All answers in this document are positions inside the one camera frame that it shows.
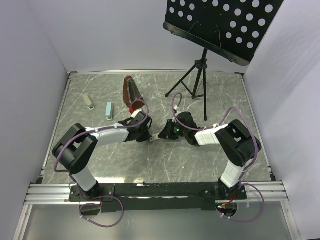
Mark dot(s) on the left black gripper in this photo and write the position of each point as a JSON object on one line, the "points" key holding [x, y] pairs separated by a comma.
{"points": [[145, 137]]}

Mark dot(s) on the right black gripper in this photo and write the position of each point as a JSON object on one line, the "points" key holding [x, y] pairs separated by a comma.
{"points": [[167, 132]]}

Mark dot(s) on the blue stapler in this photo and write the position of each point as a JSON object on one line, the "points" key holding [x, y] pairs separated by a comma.
{"points": [[109, 111]]}

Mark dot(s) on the white staple box sleeve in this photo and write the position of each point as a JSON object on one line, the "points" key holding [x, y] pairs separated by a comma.
{"points": [[154, 137]]}

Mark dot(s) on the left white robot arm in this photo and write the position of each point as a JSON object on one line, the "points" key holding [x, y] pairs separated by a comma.
{"points": [[76, 147]]}

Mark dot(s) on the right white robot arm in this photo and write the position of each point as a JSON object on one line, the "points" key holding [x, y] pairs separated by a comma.
{"points": [[235, 139]]}

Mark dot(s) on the brown metronome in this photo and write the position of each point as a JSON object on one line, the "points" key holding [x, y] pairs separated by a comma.
{"points": [[131, 93]]}

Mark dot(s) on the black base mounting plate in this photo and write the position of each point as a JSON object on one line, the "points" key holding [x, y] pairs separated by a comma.
{"points": [[158, 196]]}

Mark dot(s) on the black music stand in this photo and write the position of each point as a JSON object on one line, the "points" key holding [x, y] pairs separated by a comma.
{"points": [[232, 29]]}

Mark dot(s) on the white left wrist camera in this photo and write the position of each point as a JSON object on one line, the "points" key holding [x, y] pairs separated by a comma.
{"points": [[134, 112]]}

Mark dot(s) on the aluminium extrusion rail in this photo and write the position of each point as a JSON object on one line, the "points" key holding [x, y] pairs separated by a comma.
{"points": [[48, 194]]}

